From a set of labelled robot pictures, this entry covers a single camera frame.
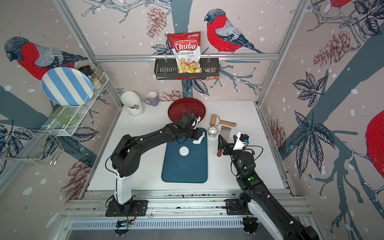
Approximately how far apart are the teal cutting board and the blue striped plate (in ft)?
1.84

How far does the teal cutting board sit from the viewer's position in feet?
2.78

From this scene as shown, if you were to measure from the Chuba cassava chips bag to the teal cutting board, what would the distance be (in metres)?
0.43

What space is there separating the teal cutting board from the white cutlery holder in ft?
1.28

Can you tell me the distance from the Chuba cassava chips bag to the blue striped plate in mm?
511

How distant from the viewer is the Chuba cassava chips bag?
810 mm

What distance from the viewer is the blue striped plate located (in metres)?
0.69

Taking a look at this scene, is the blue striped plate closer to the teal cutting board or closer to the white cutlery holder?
the white cutlery holder
